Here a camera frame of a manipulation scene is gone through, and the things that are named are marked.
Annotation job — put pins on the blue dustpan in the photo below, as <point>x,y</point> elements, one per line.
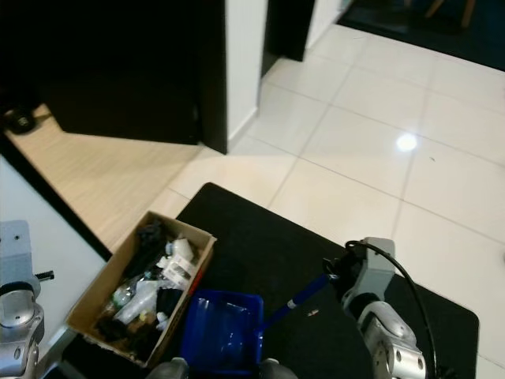
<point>221,328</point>

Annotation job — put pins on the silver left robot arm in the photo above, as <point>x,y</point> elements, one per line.
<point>20,324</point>

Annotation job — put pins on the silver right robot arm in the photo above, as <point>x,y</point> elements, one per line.
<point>394,347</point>

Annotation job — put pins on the black floor mat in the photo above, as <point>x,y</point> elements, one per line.
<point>284,237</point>

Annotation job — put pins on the grey right robot leg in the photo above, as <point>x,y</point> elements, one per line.
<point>276,371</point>

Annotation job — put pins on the grey robot leg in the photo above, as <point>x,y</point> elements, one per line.
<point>276,371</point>
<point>170,369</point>

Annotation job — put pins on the white crumpled packaging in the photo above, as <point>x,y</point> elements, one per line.
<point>180,264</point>

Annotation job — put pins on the black baseboard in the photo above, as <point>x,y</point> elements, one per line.
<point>60,205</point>

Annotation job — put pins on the black door stopper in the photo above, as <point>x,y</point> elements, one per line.
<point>20,120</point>

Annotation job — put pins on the grey left robot leg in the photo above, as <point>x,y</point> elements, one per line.
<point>170,369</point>

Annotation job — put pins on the cardboard box of trash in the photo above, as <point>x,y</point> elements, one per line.
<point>99,284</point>

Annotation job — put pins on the clear plastic bottle green cap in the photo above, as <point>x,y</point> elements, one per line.
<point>136,302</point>

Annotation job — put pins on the dark rug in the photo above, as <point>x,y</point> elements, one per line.
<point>426,31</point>

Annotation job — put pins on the black door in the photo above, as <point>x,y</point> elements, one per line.
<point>126,63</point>

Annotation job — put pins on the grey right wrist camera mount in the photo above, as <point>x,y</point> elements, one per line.
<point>377,268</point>

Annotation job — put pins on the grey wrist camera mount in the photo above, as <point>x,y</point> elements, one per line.
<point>377,268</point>
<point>16,253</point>

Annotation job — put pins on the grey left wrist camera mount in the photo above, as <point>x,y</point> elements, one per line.
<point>16,253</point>

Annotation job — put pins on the black door frame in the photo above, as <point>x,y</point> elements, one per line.
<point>288,24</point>

